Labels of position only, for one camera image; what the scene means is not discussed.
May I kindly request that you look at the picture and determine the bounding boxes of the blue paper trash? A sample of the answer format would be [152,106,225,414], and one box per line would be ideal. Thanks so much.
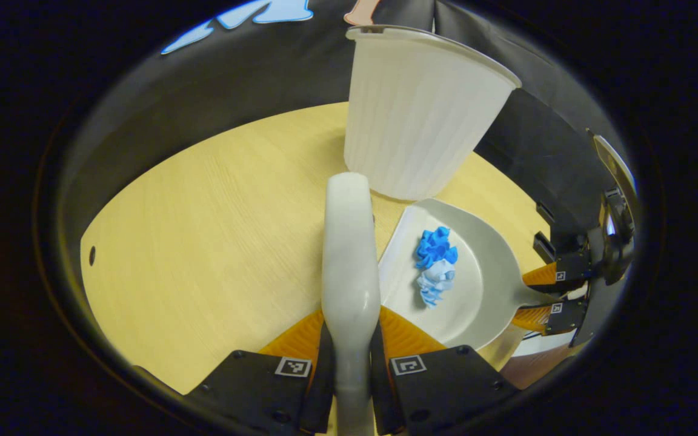
[414,226,460,308]

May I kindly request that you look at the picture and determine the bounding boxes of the white plastic dustpan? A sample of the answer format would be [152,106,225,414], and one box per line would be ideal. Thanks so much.
[378,198,562,352]

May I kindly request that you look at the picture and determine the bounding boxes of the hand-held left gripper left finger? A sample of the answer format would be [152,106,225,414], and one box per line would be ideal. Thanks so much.
[185,309,334,435]

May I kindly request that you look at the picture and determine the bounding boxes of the small white broom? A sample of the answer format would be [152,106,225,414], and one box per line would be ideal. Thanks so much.
[322,172,381,436]

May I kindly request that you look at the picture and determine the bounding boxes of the wooden desktop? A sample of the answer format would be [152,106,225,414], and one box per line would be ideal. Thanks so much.
[80,101,553,397]

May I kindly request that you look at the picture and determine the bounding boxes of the white ribbed garbage bin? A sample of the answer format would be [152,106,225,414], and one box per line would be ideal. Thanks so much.
[343,24,522,202]

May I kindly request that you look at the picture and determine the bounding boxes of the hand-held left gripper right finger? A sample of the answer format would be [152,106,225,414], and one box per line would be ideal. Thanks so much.
[370,306,519,435]

